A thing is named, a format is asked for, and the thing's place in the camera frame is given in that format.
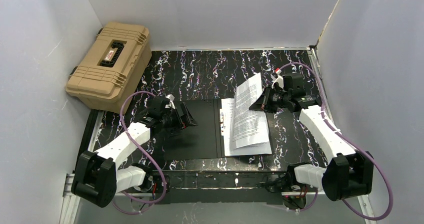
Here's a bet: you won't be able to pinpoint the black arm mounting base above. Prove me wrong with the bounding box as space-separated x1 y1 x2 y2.
120 170 321 206

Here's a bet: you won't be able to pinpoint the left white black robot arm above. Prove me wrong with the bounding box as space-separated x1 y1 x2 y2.
70 96 198 207

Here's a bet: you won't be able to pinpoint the silver folder lever clip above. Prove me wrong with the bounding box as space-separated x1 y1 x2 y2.
219 108 226 136

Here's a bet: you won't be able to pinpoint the printed white paper sheets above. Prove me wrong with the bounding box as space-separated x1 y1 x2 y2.
221 98 272 156

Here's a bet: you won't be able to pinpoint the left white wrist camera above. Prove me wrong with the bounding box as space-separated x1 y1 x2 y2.
165 94 175 109

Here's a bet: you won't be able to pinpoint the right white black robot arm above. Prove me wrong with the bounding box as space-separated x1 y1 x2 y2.
249 73 374 201

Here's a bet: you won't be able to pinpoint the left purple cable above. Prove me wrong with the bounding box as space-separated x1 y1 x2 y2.
110 91 168 215

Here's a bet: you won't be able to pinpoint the tan plastic tool case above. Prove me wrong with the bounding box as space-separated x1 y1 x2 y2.
65 22 152 114

